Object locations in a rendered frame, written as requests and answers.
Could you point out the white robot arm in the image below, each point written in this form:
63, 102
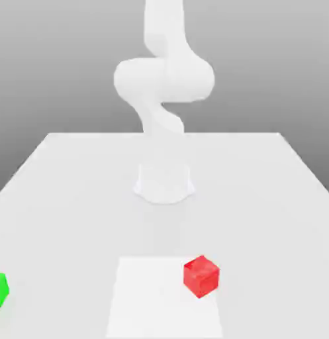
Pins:
164, 79

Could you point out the small red cube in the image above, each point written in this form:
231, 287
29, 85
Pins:
201, 276

